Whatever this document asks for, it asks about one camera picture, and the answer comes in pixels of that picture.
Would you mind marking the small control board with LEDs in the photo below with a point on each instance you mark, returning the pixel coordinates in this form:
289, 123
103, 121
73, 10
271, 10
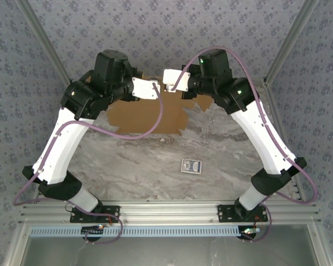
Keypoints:
248, 231
93, 229

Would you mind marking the blue playing card deck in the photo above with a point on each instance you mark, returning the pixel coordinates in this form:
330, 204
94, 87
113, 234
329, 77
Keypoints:
191, 166

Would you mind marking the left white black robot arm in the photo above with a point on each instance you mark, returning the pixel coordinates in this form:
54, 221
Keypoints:
61, 144

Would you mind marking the aluminium frame post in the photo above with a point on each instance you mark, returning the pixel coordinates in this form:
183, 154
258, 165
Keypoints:
291, 41
44, 41

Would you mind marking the brown cardboard box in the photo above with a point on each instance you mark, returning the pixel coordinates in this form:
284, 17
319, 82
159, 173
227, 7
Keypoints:
144, 119

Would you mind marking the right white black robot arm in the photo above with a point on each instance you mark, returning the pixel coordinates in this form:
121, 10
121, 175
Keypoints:
266, 138

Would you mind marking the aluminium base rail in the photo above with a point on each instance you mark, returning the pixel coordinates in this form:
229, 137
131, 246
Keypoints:
169, 210

